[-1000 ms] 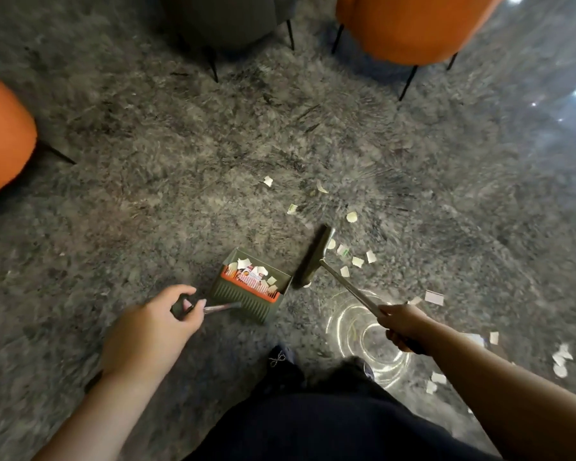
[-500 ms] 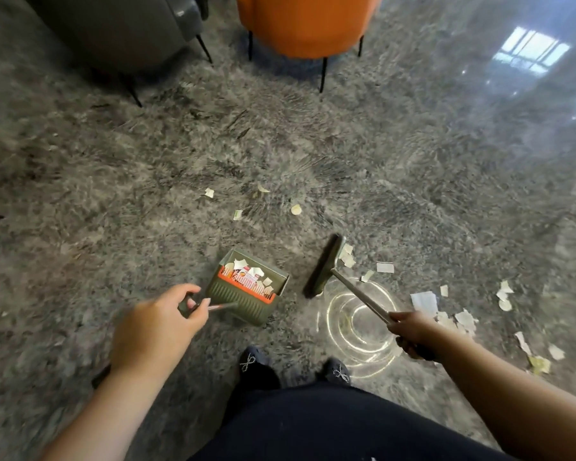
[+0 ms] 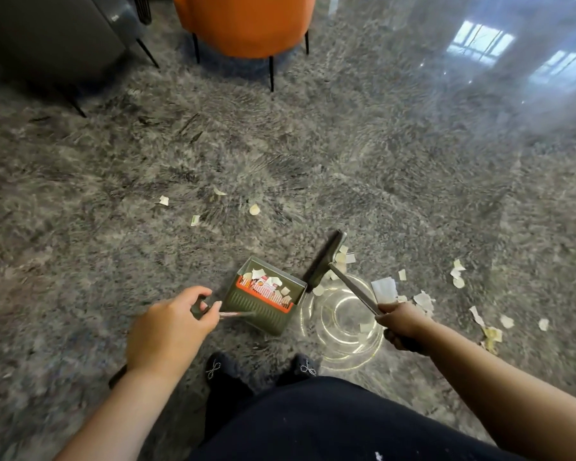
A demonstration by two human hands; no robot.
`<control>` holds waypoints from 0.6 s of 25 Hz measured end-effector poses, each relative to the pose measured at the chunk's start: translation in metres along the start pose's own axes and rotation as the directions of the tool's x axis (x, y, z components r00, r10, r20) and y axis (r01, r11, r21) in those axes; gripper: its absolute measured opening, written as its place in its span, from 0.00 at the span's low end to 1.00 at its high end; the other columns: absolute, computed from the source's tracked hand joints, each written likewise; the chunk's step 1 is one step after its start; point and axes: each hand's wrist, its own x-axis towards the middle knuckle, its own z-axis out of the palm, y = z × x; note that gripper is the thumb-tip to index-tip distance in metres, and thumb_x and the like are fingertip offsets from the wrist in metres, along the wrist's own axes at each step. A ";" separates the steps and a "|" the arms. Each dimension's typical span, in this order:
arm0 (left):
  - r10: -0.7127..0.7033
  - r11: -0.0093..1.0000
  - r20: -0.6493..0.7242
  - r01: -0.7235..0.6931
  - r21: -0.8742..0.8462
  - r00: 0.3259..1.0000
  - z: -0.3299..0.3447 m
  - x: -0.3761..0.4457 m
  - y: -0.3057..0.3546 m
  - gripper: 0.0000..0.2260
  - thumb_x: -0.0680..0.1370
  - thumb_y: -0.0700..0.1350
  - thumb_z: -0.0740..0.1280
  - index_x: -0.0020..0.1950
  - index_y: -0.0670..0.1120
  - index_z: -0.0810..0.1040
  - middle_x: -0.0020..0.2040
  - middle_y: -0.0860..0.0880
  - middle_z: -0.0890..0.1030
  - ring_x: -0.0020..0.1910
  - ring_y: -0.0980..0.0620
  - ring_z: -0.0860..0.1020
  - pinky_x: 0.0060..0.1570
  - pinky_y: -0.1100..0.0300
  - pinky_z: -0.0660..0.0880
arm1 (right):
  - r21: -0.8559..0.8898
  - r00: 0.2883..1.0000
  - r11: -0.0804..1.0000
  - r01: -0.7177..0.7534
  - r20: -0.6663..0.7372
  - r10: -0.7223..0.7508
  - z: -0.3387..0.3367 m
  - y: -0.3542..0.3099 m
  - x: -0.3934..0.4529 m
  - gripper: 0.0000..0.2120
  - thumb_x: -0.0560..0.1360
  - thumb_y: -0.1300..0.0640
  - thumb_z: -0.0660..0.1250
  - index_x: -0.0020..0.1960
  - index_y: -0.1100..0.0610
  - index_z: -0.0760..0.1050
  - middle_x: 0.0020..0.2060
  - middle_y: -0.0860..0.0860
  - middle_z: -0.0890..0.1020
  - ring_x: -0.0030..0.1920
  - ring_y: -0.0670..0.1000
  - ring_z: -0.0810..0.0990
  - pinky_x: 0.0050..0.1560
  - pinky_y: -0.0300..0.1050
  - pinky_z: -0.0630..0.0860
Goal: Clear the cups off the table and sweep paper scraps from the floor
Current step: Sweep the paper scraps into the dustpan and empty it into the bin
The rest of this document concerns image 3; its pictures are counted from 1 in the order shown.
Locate scattered white paper scraps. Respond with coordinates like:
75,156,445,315
312,245,551,356

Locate black broom with metal handle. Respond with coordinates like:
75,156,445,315
303,230,425,355

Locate heap of torn paper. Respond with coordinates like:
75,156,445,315
240,268,293,305

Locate green long-handled dustpan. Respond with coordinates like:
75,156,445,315
108,256,308,389

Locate person's black shoe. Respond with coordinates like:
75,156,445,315
205,352,254,404
276,353,319,385

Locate person's left forearm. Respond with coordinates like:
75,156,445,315
53,367,184,461

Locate orange upholstered chair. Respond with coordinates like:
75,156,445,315
173,0,318,93

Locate large white paper piece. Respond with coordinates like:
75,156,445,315
371,277,398,304

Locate person's left black shoe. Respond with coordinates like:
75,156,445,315
205,352,254,404

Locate person's right black shoe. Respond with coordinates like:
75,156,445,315
276,353,319,385

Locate person's black trousers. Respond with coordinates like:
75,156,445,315
187,376,526,461

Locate person's right forearm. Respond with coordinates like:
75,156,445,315
419,319,576,451

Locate person's right hand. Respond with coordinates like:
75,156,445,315
375,301,436,353

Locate grey sofa with black legs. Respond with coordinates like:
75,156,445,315
0,0,160,118

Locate person's left hand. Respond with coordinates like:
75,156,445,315
126,286,222,380

